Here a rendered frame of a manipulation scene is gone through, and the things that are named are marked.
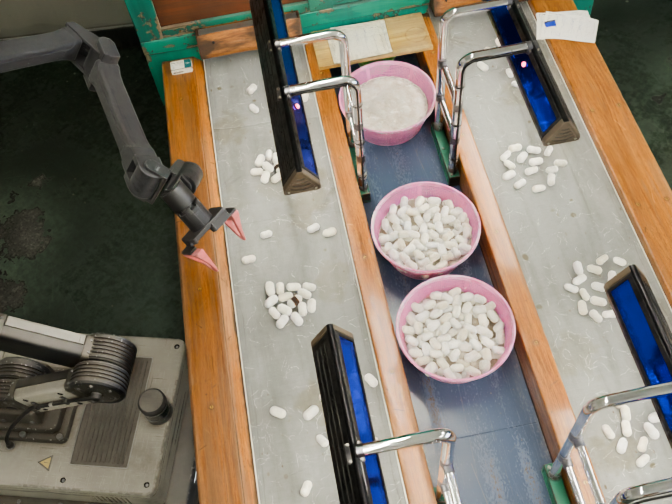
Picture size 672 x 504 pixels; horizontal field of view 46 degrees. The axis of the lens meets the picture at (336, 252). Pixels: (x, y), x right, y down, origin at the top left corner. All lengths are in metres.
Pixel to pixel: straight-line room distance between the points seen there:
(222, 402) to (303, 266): 0.39
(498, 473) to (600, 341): 0.37
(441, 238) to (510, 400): 0.43
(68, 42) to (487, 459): 1.32
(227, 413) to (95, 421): 0.51
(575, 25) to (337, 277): 1.04
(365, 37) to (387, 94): 0.19
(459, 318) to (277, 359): 0.43
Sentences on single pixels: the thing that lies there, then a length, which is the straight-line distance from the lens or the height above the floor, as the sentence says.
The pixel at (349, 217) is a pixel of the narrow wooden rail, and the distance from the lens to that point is 1.95.
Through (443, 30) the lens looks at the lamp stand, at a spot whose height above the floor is 1.07.
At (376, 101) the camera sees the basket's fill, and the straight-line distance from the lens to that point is 2.23.
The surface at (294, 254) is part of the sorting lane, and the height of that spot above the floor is 0.74.
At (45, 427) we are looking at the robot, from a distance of 2.15.
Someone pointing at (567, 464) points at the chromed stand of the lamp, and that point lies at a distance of 1.62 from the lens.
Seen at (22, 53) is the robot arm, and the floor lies 1.23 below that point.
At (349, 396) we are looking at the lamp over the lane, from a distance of 1.36.
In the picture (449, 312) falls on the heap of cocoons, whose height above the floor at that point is 0.74.
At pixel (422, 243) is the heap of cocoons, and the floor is 0.74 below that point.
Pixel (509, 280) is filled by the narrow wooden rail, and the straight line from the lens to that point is 1.87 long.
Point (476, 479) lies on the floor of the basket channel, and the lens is 1.77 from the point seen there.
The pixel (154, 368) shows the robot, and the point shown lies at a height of 0.47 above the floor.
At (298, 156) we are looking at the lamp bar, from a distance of 1.64.
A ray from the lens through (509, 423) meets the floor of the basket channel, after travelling 1.82.
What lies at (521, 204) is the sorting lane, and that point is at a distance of 2.02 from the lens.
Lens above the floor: 2.37
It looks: 57 degrees down
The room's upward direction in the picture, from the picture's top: 8 degrees counter-clockwise
